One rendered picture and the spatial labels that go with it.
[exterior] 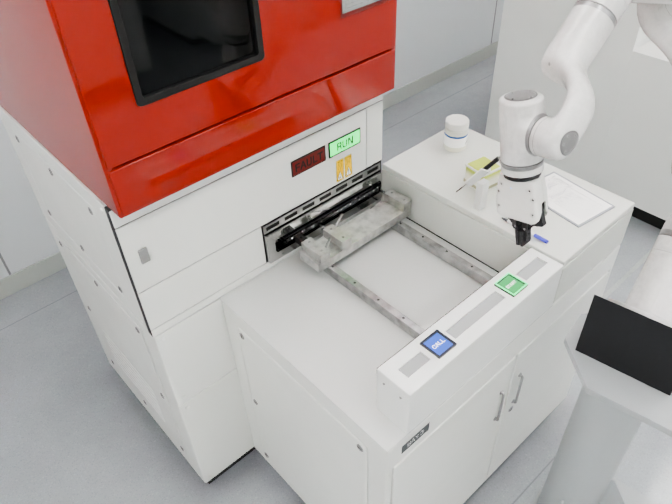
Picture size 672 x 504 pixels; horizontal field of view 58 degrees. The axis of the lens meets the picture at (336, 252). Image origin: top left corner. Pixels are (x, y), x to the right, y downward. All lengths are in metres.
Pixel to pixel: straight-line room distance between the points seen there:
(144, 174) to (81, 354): 1.62
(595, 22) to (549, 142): 0.26
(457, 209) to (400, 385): 0.63
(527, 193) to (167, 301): 0.88
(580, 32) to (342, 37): 0.53
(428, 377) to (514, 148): 0.49
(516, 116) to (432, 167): 0.66
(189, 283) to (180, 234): 0.15
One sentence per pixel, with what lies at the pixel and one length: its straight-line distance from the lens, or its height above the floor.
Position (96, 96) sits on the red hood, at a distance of 1.19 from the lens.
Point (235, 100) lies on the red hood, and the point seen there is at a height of 1.38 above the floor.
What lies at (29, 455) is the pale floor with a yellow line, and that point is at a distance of 2.59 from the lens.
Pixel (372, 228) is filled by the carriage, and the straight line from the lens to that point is 1.74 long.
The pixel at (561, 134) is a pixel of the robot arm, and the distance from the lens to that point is 1.19.
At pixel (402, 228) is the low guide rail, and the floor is 0.85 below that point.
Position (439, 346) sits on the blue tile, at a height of 0.96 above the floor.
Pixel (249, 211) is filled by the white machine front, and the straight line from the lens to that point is 1.57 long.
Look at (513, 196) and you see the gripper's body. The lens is 1.32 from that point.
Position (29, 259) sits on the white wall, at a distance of 3.18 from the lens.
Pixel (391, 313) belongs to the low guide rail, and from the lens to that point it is 1.54.
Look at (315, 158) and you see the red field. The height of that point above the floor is 1.10.
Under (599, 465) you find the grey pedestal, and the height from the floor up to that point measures 0.45.
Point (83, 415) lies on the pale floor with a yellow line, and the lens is 2.61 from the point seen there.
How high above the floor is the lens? 1.98
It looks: 41 degrees down
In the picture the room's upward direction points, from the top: 3 degrees counter-clockwise
